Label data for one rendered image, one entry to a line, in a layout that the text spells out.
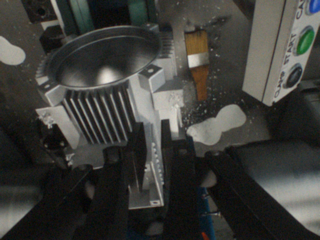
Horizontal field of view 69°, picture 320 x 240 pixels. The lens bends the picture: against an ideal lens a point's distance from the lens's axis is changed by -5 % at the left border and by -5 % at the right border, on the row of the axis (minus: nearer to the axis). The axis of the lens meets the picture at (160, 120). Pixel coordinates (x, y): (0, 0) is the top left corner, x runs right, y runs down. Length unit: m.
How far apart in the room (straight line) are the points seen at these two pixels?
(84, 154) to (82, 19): 0.22
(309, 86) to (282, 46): 0.45
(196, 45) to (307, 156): 0.34
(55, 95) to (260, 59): 0.25
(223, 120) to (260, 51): 0.47
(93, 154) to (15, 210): 0.32
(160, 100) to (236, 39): 0.34
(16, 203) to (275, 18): 0.57
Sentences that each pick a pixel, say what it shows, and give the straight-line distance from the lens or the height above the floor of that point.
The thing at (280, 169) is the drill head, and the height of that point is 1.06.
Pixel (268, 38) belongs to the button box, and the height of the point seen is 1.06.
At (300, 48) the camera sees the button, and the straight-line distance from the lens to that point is 0.32.
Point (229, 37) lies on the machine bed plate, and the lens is 0.60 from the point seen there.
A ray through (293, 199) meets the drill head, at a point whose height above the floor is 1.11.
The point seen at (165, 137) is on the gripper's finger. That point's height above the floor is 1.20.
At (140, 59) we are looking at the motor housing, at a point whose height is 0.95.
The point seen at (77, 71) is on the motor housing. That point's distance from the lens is 0.42.
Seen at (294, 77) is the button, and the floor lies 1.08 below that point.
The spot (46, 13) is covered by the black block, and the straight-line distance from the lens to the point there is 0.51.
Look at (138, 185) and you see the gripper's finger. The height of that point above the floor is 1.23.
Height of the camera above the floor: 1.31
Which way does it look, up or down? 45 degrees down
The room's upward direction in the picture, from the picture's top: 176 degrees clockwise
